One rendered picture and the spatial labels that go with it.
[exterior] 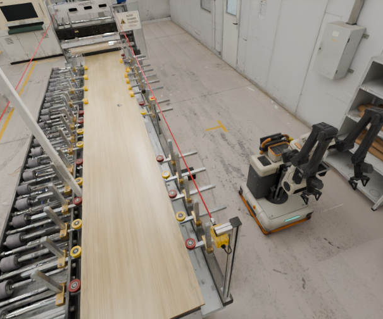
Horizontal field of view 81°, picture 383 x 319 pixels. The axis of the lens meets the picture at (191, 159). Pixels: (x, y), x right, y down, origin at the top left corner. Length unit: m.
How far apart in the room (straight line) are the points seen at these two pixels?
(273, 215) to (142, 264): 1.55
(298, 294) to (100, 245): 1.91
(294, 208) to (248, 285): 0.97
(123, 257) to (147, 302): 0.36
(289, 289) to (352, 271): 0.69
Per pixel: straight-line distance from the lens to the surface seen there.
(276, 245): 2.86
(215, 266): 1.92
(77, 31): 5.66
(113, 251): 1.89
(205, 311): 1.92
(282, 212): 2.75
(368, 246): 3.25
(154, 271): 1.74
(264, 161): 2.46
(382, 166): 3.38
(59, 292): 2.03
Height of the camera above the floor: 2.51
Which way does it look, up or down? 44 degrees down
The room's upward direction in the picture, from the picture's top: 6 degrees counter-clockwise
